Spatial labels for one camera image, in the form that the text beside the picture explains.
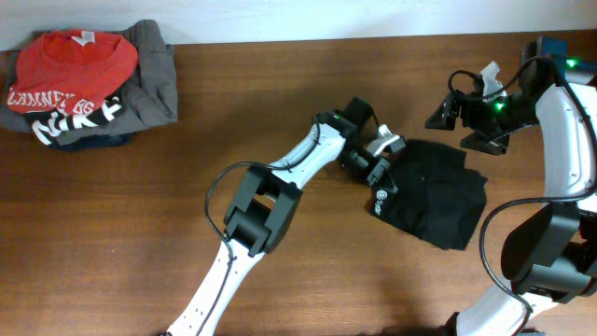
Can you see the grey folded garment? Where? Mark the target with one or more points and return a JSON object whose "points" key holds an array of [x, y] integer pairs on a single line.
{"points": [[149, 98]]}

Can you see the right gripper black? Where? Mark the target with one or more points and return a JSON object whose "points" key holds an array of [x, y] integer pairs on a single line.
{"points": [[472, 103]]}

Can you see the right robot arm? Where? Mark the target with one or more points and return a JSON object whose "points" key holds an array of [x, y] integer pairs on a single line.
{"points": [[550, 258]]}

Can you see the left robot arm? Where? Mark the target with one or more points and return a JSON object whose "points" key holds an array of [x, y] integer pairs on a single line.
{"points": [[268, 197]]}

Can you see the red folded shirt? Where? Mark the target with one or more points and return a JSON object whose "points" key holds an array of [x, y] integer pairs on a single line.
{"points": [[71, 71]]}

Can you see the dark blue folded garment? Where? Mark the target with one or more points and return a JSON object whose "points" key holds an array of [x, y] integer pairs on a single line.
{"points": [[95, 141]]}

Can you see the black white lettered shirt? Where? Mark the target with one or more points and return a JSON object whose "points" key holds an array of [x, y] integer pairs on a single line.
{"points": [[47, 126]]}

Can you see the black t-shirt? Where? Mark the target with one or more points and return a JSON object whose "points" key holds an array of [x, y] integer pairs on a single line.
{"points": [[431, 195]]}

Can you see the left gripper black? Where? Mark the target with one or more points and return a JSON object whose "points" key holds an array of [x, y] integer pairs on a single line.
{"points": [[373, 174]]}

